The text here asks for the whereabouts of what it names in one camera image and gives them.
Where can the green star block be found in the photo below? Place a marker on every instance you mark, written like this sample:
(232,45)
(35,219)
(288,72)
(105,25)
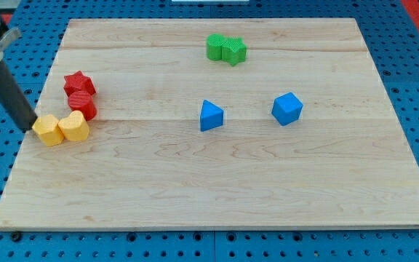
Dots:
(233,51)

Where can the red star block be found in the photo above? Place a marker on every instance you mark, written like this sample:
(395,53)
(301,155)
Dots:
(78,82)

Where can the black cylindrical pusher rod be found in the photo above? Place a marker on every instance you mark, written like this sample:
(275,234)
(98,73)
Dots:
(14,101)

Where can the green cylinder block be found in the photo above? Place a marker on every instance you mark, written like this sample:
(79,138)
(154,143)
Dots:
(214,45)

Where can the yellow heart block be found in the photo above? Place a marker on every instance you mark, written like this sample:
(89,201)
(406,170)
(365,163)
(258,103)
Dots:
(74,127)

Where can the light wooden board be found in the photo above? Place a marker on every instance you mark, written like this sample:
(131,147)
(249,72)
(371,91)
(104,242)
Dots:
(147,166)

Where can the red cylinder block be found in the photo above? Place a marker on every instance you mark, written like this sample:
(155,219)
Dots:
(82,101)

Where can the blue cube block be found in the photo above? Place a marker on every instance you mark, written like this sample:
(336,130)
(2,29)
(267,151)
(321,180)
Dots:
(287,108)

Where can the yellow pentagon block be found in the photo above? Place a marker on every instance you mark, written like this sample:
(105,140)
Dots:
(47,130)

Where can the blue triangle block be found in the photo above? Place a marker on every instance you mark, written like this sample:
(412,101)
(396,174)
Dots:
(211,116)

